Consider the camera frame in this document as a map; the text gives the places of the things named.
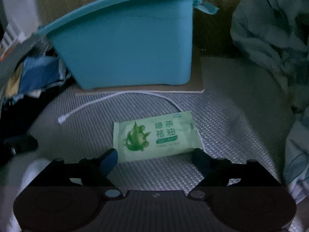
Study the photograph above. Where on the blue cloth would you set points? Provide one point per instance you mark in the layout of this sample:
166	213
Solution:
38	75

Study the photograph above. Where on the thin brown board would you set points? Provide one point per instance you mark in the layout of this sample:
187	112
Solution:
195	77

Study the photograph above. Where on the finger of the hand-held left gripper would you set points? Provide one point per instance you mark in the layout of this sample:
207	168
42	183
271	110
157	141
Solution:
21	143

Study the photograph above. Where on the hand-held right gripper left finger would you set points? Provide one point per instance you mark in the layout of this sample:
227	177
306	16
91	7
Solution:
108	160

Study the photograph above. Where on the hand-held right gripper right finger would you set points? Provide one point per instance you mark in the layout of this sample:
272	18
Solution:
200	160

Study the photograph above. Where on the black clothing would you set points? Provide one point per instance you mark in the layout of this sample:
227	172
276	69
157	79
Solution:
24	116

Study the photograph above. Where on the silver grey folded mat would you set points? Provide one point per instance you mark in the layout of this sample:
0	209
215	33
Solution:
14	58

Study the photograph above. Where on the teal plastic storage box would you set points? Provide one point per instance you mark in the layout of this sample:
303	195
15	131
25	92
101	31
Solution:
125	48

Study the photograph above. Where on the yellow cloth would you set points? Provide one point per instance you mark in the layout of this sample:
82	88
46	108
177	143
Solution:
12	88

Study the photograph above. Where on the white plastic box lid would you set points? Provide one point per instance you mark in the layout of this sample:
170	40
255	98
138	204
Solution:
33	171

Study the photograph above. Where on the green wet wipe packet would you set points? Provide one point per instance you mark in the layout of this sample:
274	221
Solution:
157	137

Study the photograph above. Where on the floral grey quilt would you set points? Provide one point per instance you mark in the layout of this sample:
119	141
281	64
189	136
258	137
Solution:
265	29

